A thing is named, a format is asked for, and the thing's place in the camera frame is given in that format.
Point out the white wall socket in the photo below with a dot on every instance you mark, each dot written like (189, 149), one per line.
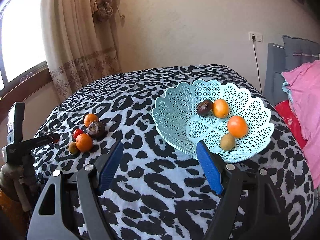
(255, 36)

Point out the orange tangerine in basket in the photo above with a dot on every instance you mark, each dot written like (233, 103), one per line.
(237, 127)

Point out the red pillow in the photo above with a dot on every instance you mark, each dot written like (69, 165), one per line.
(284, 110)

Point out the dark passion fruit in basket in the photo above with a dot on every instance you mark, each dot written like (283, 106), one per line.
(204, 108)

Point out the leopard print table cloth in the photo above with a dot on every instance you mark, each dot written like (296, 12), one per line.
(158, 192)

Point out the wooden window sill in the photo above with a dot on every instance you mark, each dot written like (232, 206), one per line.
(24, 90)

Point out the orange tangerine front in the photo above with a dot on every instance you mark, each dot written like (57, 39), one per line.
(84, 142)

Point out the grey padded headboard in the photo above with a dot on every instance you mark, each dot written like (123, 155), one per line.
(294, 52)

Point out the beige patterned curtain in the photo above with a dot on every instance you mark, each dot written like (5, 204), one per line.
(78, 50)

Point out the small brown kiwi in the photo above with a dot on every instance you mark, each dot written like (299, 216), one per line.
(72, 148)

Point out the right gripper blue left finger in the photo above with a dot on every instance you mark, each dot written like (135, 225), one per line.
(108, 165)

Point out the bright window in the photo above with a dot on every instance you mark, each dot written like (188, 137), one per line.
(22, 47)

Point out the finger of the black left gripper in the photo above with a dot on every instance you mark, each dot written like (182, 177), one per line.
(28, 145)

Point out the orange tangerine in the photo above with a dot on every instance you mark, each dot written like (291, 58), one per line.
(84, 142)
(237, 127)
(89, 118)

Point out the dark purple passion fruit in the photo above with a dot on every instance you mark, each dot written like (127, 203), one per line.
(96, 129)

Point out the yellow-orange citrus in basket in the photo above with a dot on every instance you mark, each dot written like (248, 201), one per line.
(220, 108)

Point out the brown kiwi in basket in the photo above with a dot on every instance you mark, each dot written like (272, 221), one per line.
(227, 142)

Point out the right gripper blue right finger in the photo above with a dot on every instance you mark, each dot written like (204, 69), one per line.
(212, 173)

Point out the pink blanket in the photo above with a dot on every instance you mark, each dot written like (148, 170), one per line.
(302, 86)

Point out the light blue lattice fruit basket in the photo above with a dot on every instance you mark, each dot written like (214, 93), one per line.
(177, 121)

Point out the orange tangerine back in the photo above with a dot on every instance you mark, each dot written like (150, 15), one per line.
(89, 118)

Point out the orange jacket sleeve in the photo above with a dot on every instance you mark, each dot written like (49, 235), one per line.
(14, 212)

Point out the curtain tieback knot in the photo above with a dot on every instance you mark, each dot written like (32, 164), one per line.
(103, 10)

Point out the red cherry tomato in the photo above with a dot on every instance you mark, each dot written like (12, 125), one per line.
(56, 139)
(77, 132)

